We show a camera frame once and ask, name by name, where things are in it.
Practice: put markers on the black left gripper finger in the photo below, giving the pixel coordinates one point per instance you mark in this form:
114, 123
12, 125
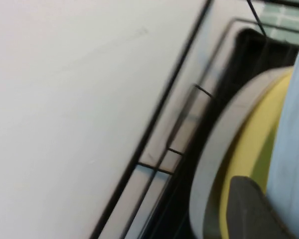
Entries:
251, 211

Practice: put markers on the light blue plate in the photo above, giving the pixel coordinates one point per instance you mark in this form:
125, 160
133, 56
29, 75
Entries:
296, 124

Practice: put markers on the grey plate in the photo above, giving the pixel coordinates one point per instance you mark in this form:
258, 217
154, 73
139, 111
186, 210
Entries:
206, 161

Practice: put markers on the yellow plate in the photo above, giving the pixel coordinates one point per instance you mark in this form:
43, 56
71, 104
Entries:
251, 137

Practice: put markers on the green checkered tablecloth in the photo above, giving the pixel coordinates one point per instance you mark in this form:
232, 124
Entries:
289, 17

